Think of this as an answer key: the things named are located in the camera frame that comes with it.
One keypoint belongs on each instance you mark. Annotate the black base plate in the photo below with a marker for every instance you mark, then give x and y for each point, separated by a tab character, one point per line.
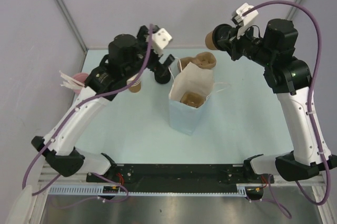
183	178

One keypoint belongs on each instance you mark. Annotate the pink cup holder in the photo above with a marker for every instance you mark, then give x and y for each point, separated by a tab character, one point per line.
80	77

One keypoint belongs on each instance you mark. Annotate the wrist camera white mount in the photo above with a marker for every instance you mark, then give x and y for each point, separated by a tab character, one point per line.
243	22
160	40

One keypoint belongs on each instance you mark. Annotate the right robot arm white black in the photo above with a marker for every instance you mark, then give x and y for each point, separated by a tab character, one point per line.
290	79

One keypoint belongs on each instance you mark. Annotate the stack of brown paper cups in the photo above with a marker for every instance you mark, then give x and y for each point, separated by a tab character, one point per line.
136	87

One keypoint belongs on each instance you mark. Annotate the stack of black lids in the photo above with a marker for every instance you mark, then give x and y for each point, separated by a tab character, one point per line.
162	76

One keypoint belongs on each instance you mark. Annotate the light blue paper bag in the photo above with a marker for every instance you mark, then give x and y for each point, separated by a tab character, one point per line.
183	118

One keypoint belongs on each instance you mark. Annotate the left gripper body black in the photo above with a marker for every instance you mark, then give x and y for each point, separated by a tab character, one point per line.
144	38

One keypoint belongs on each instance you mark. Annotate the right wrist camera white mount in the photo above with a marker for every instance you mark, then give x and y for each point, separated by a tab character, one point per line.
243	22

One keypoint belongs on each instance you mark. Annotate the brown pulp cup carrier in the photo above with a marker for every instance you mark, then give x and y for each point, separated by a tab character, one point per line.
192	99

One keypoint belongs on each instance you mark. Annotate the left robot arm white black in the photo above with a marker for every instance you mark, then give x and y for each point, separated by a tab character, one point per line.
127	56

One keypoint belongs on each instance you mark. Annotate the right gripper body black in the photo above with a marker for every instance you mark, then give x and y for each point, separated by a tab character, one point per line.
248	46

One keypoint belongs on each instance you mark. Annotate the single brown paper cup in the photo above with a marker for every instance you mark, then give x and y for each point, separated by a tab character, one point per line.
209	43

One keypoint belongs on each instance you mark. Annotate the brown cup carrier stack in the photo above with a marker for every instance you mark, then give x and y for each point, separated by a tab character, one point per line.
204	60

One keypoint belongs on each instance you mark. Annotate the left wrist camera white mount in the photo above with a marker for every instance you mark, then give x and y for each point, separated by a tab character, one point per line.
160	40

